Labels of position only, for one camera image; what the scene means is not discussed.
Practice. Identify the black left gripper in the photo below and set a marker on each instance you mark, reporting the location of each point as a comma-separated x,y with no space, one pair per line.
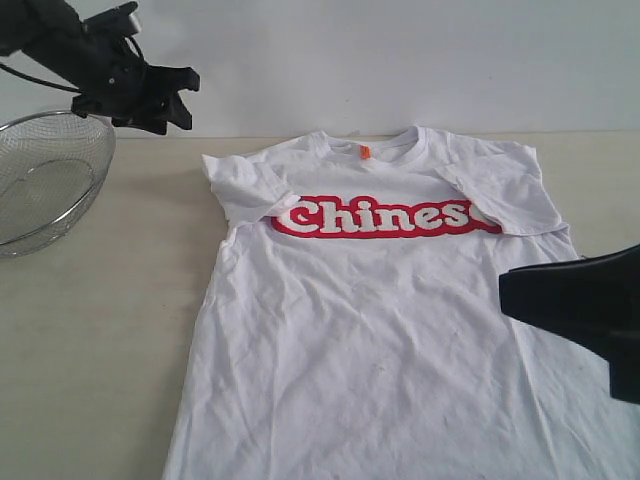
138,95

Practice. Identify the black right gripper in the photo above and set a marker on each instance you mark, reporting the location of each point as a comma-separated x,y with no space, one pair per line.
592,302

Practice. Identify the white t-shirt with red logo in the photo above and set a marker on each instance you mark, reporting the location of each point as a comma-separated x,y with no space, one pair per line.
352,328

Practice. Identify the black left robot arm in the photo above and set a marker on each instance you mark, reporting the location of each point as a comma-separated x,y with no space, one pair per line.
103,65

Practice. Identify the metal wire mesh basket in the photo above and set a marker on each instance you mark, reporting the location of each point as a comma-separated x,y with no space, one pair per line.
53,166

